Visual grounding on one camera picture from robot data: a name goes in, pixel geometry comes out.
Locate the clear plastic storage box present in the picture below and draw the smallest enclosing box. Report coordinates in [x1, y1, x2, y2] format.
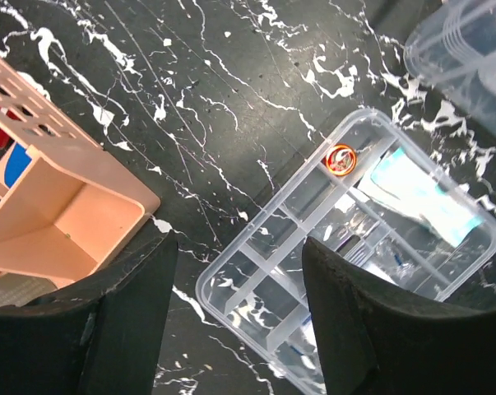
[404, 1, 496, 136]

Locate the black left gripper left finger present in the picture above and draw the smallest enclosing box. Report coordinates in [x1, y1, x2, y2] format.
[0, 233, 178, 394]

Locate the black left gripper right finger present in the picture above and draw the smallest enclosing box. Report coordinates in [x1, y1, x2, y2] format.
[302, 238, 496, 394]

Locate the clear divided tray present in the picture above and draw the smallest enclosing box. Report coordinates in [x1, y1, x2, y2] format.
[196, 108, 496, 394]

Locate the white medicine box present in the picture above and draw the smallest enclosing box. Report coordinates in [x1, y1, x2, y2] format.
[0, 273, 57, 307]

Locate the white blue bandage roll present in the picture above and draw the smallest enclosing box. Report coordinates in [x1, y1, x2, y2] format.
[280, 316, 326, 393]

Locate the orange plastic file organizer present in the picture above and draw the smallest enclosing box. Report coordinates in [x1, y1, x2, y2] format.
[0, 58, 160, 288]

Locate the white gauze packet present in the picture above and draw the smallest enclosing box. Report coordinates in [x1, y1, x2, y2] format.
[369, 148, 483, 248]

